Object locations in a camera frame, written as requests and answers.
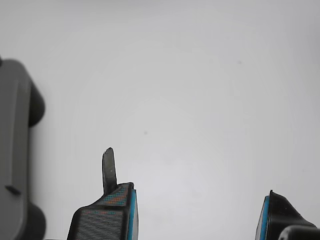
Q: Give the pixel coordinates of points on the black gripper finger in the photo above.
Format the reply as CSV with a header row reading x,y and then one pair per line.
x,y
105,222
277,212

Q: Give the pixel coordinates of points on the grey textured panel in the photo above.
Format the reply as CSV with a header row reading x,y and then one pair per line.
x,y
12,140

